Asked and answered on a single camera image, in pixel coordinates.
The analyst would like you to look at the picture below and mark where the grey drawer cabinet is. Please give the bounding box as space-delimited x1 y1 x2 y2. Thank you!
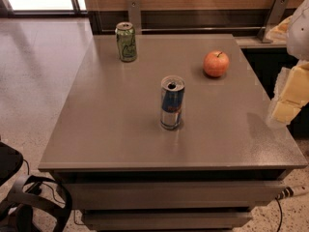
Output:
39 35 307 231

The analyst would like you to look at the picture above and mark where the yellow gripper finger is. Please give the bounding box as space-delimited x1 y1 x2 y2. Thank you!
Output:
267 62 309 128

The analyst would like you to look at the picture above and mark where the right metal wall bracket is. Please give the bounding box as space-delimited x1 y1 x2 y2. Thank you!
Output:
257 0 289 44

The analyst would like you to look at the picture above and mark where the striped white power strip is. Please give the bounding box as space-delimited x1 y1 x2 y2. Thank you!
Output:
277 186 309 200

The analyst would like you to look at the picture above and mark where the green soda can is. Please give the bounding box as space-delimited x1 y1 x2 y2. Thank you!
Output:
115 21 137 62

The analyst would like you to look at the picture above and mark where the black bag with straps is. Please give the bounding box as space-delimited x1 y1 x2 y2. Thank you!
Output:
0 142 72 232

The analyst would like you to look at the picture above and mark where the metal wall bracket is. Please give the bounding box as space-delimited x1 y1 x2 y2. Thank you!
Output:
126 0 142 35
257 0 289 44

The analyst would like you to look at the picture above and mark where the left metal wall bracket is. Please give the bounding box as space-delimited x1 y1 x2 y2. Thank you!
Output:
126 0 142 35

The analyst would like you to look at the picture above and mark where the blue silver redbull can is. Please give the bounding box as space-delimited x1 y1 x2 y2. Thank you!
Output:
160 75 185 130

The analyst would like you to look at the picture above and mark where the red apple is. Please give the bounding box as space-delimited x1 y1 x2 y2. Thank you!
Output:
203 50 230 77

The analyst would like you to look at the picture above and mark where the black cable on floor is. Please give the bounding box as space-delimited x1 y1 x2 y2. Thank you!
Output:
275 197 284 232

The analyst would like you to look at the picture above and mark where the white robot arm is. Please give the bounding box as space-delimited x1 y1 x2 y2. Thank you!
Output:
266 0 309 128

